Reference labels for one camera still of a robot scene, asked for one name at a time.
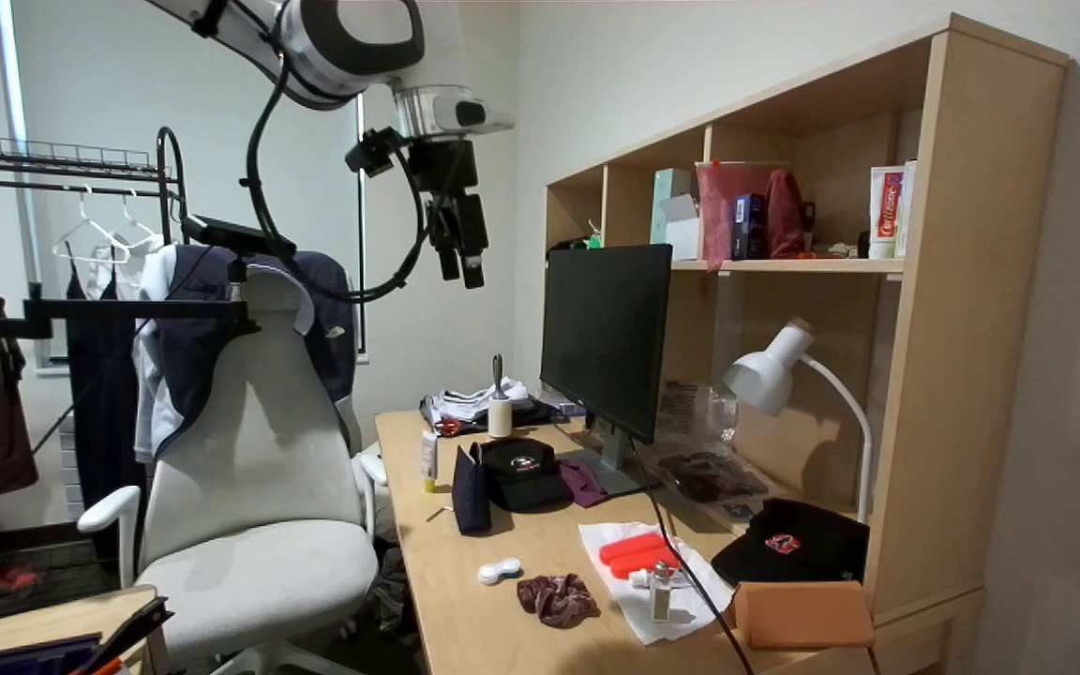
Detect black computer monitor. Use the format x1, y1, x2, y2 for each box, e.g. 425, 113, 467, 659
535, 242, 673, 448

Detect teal box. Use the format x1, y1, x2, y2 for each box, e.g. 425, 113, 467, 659
650, 167, 700, 248

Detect small red item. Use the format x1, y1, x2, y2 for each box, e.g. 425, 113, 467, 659
0, 558, 42, 601

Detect white vertical pipe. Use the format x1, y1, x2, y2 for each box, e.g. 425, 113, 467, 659
0, 0, 43, 297

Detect black clothes rack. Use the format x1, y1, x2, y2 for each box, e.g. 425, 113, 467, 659
0, 124, 256, 341

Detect white contact lens case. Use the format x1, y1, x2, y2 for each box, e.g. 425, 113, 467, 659
475, 557, 528, 588

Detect navy jacket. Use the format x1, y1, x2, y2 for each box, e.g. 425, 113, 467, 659
143, 242, 358, 437

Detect maroon scrunchie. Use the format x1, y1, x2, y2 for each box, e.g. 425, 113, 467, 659
512, 569, 603, 631

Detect dark can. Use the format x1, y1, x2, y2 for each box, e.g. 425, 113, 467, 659
728, 191, 773, 263

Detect purple cloth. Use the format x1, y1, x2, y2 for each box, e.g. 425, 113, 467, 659
553, 456, 611, 512

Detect silver monitor stand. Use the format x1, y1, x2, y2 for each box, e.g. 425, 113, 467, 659
561, 416, 656, 499

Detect white desk lamp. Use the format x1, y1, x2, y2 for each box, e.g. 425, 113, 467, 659
720, 318, 876, 526

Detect white clothes hanger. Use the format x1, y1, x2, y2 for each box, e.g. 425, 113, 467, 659
53, 186, 132, 274
111, 191, 173, 259

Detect black desk cable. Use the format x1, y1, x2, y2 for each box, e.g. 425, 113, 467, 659
637, 481, 756, 675

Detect clear plastic bag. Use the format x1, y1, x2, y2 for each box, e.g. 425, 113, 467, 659
656, 442, 777, 522

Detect black tray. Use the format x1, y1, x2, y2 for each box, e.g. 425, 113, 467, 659
0, 522, 123, 631

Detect black handled tool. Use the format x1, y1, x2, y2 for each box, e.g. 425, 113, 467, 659
66, 597, 178, 675

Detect black cap white logo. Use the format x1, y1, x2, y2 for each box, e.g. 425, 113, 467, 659
471, 437, 578, 519

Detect small clear bottle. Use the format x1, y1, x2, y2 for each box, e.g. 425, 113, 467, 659
645, 558, 678, 627

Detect white shirt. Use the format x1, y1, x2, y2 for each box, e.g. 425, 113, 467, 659
123, 242, 195, 471

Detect wooden shelf unit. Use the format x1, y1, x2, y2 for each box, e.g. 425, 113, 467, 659
540, 11, 1073, 675

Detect blue fabric item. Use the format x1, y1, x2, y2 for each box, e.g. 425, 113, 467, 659
0, 634, 103, 675

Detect small white box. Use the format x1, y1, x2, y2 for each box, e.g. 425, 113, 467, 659
665, 214, 705, 263

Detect white pump bottle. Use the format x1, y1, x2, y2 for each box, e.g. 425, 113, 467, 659
483, 354, 518, 442

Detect white office chair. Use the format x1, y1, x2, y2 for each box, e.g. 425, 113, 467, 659
71, 259, 382, 675

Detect white and red box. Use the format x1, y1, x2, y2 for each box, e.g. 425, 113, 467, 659
867, 162, 923, 263

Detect black trousers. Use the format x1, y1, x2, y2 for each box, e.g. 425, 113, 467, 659
62, 294, 150, 512

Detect red bag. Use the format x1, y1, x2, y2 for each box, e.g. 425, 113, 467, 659
692, 159, 818, 263

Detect navy zip pouch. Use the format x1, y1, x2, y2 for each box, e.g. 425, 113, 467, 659
448, 442, 498, 539

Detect brown cardboard box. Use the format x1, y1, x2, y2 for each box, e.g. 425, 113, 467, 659
728, 577, 881, 652

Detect black cap red logo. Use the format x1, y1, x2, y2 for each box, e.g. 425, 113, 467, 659
710, 496, 875, 588

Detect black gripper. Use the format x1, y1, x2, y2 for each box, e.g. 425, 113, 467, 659
407, 133, 493, 294

